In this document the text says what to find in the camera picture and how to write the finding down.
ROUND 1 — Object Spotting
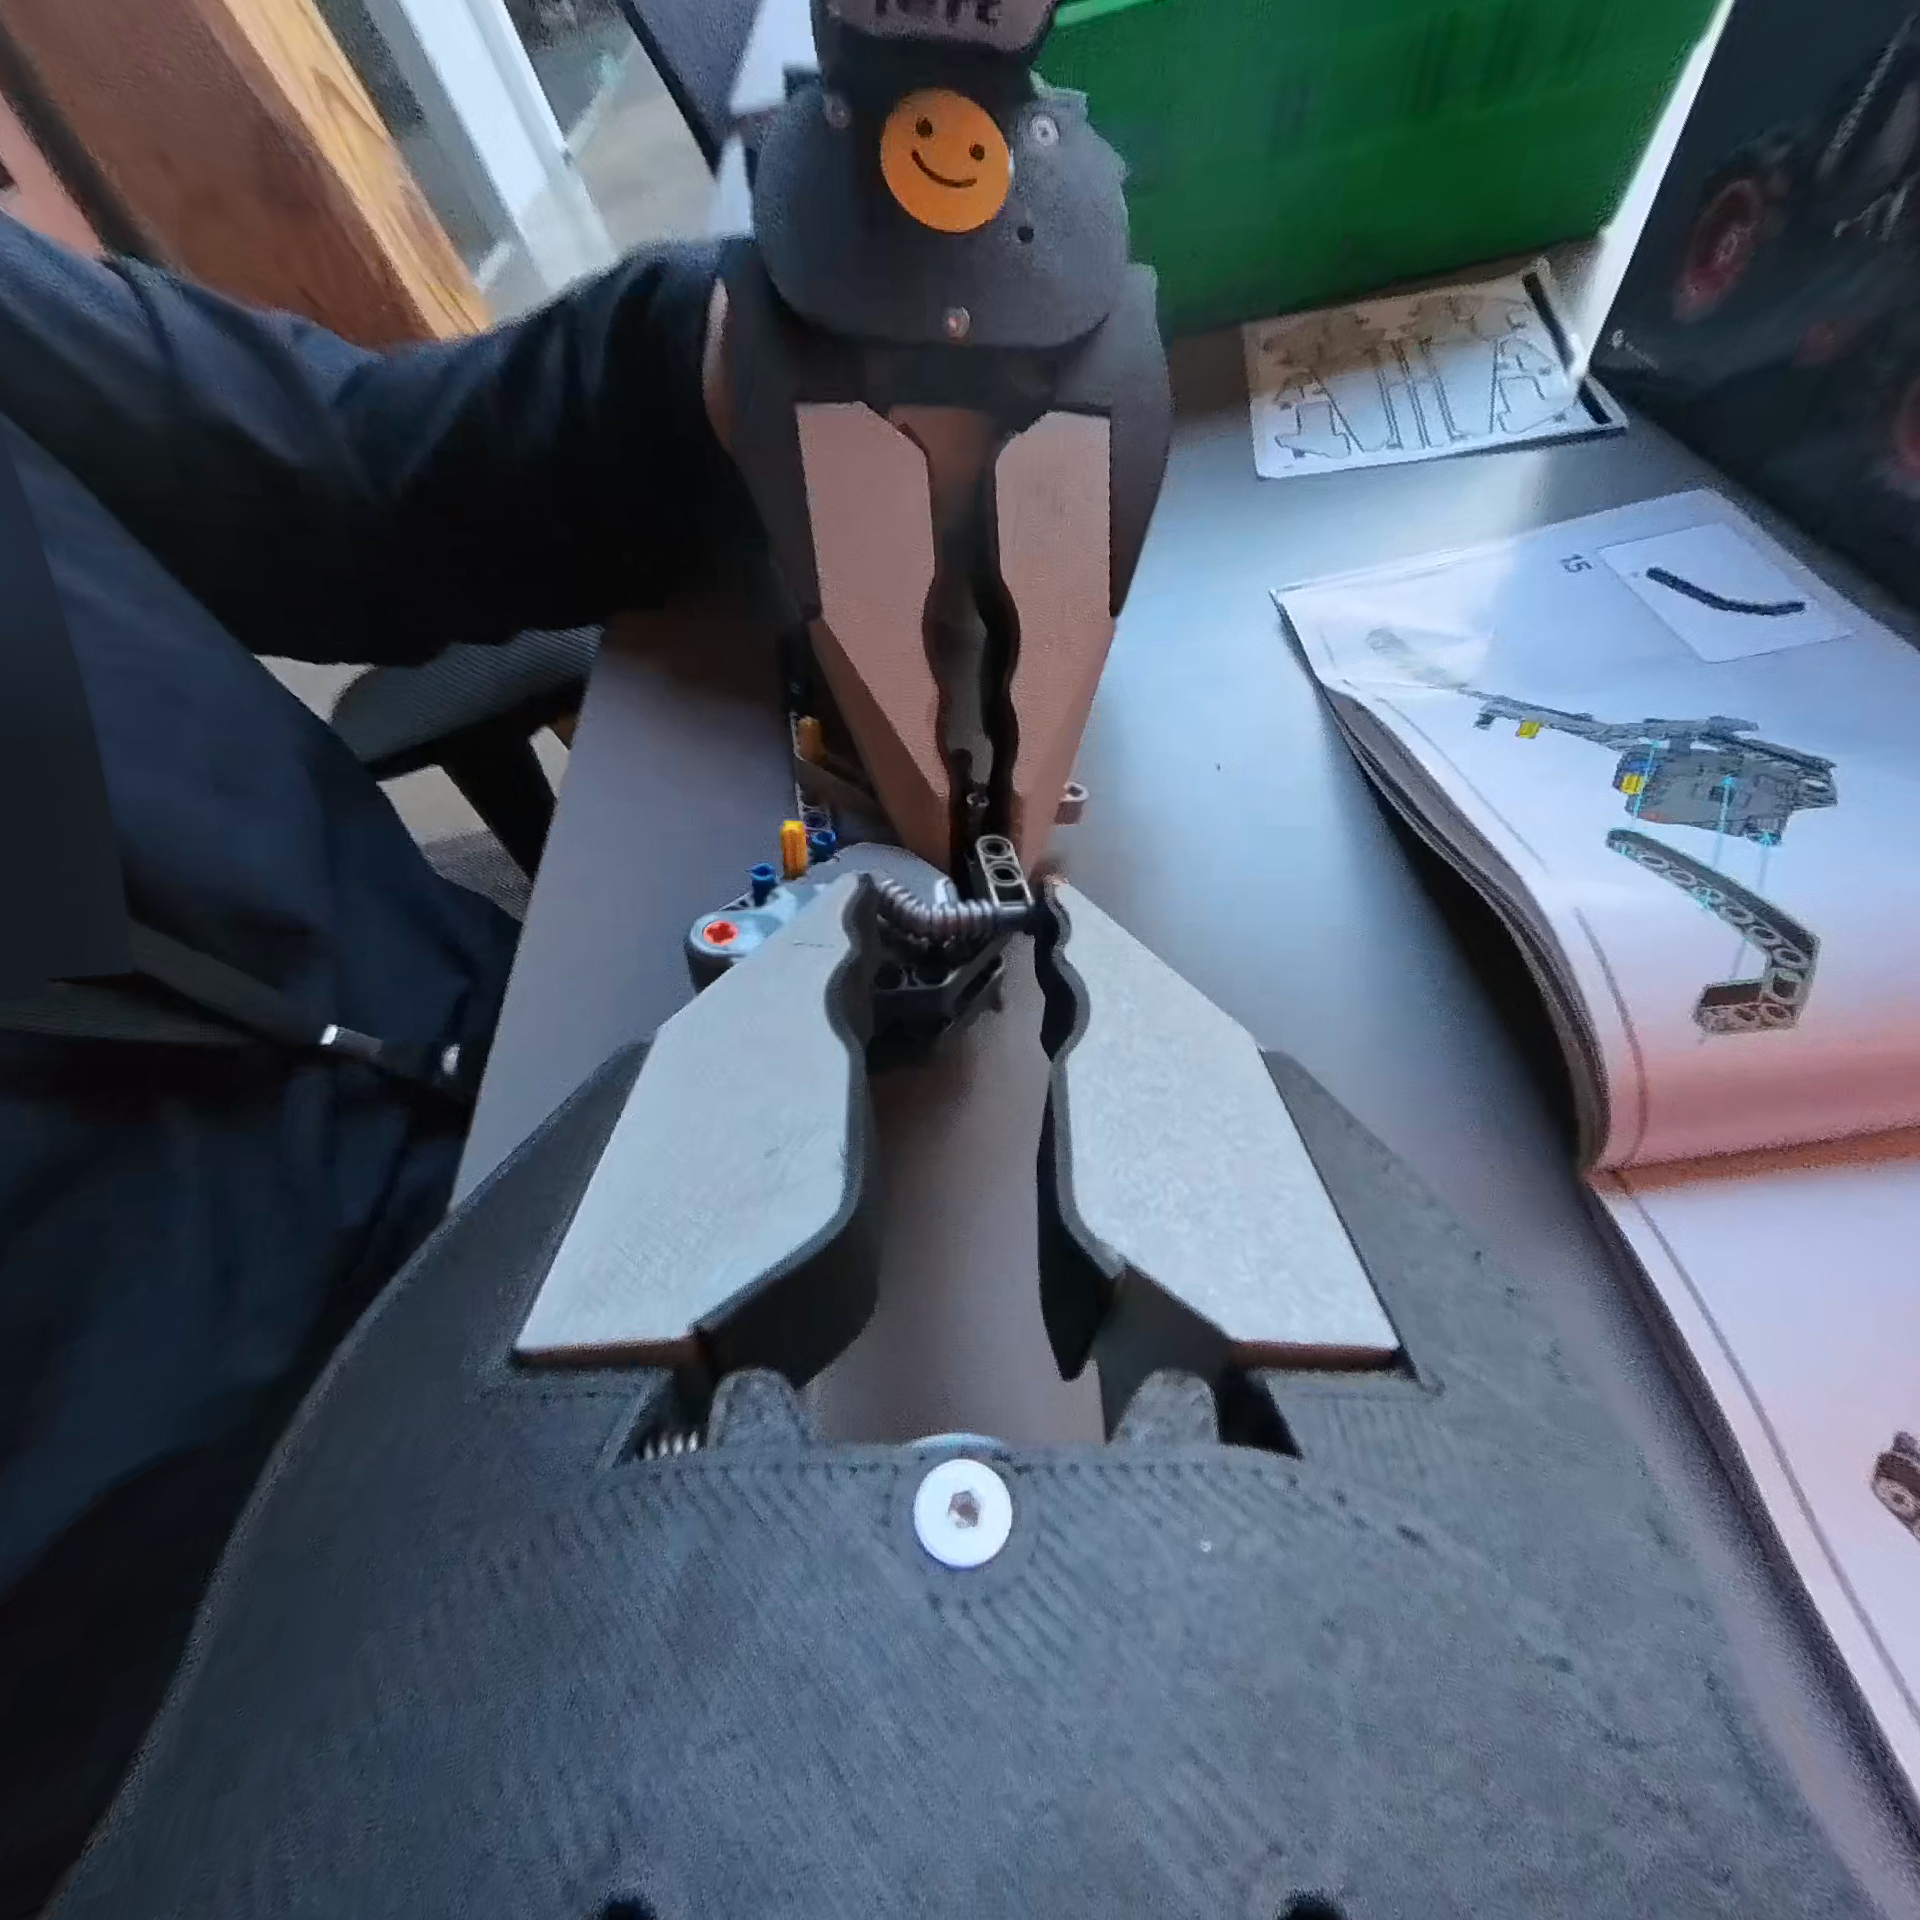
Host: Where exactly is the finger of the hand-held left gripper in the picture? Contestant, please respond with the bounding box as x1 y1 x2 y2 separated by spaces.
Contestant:
958 409 1124 879
792 398 1000 886

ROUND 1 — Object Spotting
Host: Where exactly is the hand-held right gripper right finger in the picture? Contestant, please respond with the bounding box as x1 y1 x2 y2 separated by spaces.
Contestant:
1032 882 1402 1439

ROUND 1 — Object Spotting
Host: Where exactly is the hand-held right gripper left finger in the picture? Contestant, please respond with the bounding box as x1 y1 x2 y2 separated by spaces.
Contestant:
514 875 886 1376

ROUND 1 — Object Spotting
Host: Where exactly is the grey lego model assembly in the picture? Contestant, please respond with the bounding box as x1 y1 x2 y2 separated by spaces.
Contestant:
683 712 1088 1060

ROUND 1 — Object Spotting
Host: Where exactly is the person's left forearm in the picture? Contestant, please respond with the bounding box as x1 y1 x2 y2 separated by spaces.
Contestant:
0 210 751 669

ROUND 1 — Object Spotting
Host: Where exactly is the open lego instruction booklet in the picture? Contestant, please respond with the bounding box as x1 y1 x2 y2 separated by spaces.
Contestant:
1271 487 1920 1788

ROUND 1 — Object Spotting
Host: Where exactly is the black lego set box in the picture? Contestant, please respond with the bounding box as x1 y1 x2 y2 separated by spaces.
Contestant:
1590 0 1920 610

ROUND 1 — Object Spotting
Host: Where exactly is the person's left hand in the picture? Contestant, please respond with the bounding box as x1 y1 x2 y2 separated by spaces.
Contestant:
701 276 746 452

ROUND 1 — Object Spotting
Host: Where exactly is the white framed glass door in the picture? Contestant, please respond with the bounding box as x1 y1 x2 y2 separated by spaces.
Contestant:
320 0 723 324

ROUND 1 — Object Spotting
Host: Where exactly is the dark office chair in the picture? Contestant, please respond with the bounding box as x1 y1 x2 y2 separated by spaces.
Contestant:
320 622 601 917

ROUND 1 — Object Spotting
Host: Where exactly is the white sticker sheet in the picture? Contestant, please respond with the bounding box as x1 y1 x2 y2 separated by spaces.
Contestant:
1241 259 1629 482

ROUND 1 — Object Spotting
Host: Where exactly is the green plastic bin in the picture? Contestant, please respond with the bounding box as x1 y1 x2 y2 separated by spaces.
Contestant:
1036 0 1735 340

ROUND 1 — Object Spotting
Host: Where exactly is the person's dark clothing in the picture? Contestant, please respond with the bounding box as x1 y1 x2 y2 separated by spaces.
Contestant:
0 420 527 1908

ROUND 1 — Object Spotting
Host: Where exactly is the wooden cabinet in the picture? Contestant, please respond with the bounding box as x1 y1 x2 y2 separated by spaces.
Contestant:
0 0 497 349

